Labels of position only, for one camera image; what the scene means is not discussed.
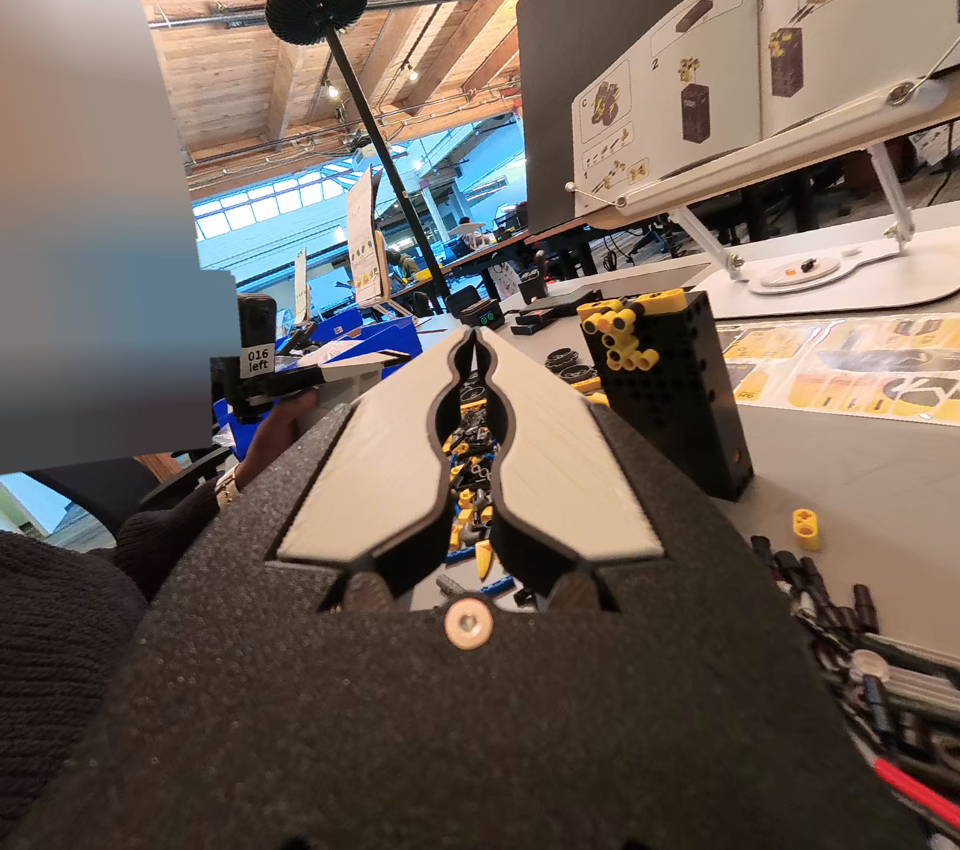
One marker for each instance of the background wooden desk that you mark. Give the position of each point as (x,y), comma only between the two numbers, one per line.
(480,249)

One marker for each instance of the black divider panel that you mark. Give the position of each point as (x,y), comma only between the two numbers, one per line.
(600,39)

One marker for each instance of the person's left forearm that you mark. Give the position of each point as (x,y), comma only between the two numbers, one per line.
(172,527)

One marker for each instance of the grey flat pad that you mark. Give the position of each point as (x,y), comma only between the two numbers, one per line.
(652,280)

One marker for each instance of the black disc lamp on pole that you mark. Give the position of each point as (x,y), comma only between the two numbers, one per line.
(319,2)

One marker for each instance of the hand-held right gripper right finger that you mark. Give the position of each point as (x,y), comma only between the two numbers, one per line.
(570,482)

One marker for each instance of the yellow printed sticker sheet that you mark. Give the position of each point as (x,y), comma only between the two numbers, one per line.
(840,370)

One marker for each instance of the black block with yellow connectors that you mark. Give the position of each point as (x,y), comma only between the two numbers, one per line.
(675,407)

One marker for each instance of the white book stand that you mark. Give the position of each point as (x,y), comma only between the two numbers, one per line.
(862,265)

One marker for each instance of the background booklet on stand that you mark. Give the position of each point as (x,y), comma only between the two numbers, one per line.
(366,242)

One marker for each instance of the wristwatch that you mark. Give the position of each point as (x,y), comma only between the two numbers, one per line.
(229,488)

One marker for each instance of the small yellow connector piece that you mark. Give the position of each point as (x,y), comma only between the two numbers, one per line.
(807,529)

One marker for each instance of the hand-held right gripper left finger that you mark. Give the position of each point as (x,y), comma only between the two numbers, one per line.
(367,475)

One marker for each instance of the black charger box green lights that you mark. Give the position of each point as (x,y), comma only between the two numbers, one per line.
(484,313)

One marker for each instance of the pile of yellow building pieces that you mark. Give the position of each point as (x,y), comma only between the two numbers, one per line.
(469,482)

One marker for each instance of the person's left hand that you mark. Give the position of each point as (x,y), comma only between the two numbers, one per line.
(274,441)

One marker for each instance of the open instruction booklet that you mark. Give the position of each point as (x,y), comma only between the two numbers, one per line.
(720,62)

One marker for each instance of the white patterned card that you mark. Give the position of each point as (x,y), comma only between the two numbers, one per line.
(506,280)

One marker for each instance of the pile of black connector pins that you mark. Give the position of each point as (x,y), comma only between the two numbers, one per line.
(885,685)

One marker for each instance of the black hub device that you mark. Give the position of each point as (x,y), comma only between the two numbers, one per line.
(551,313)

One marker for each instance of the red plastic rod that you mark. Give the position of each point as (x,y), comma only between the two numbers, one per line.
(915,786)

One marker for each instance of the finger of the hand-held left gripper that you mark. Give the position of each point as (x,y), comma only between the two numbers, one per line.
(360,367)

